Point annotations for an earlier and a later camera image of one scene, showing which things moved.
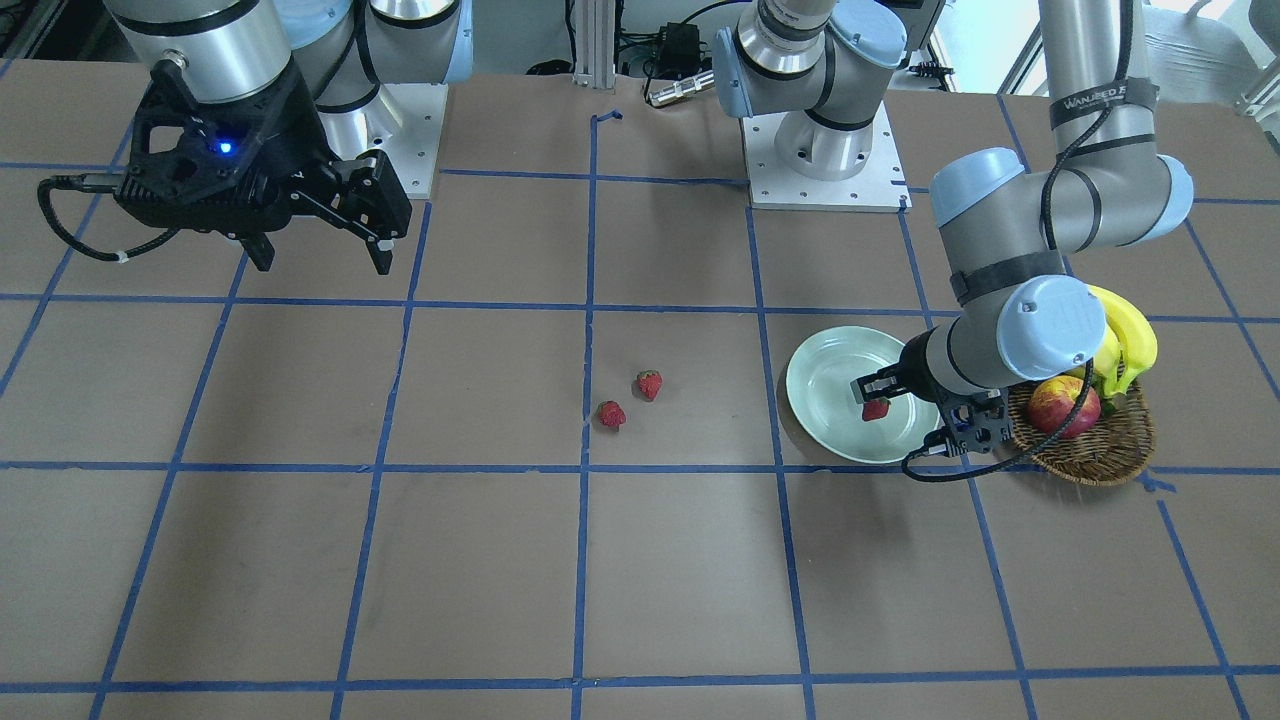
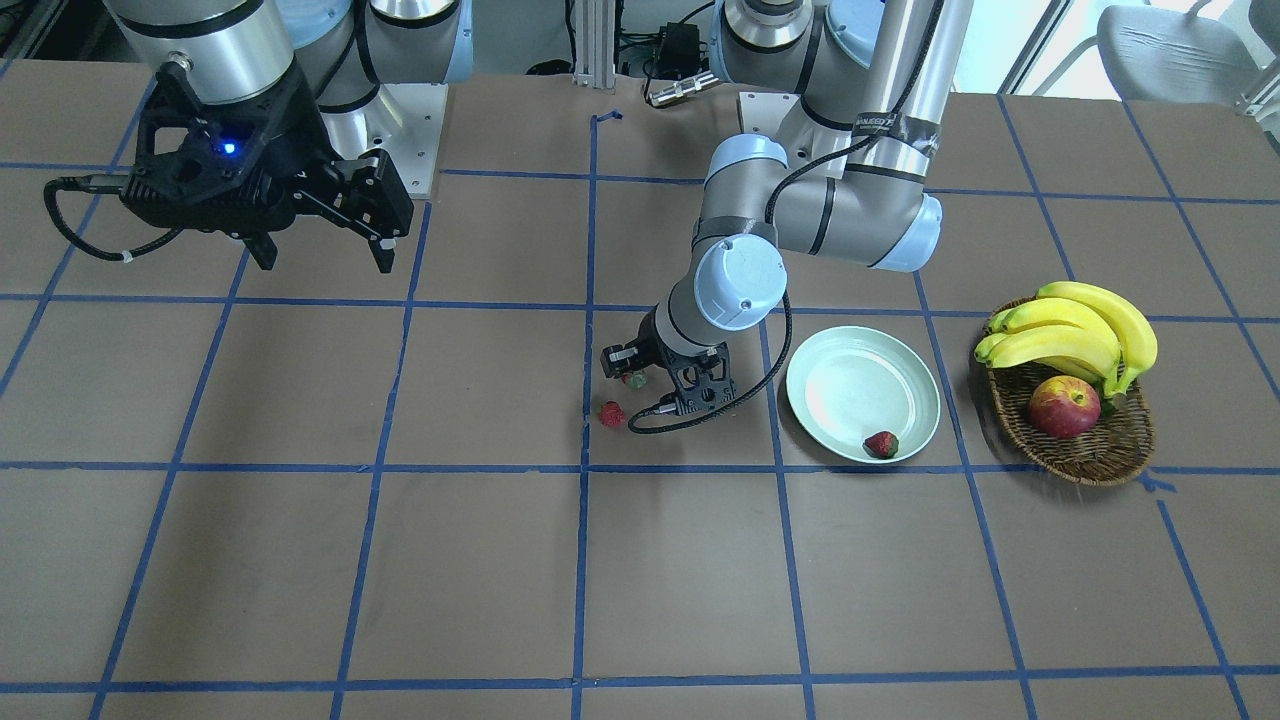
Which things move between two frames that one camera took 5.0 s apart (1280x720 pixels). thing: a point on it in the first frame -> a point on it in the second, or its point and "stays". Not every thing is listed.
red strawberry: (875, 409) -> (882, 445)
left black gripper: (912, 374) -> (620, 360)
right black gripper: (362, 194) stays
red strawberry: (610, 413) stays
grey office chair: (1194, 59) stays
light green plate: (819, 385) stays
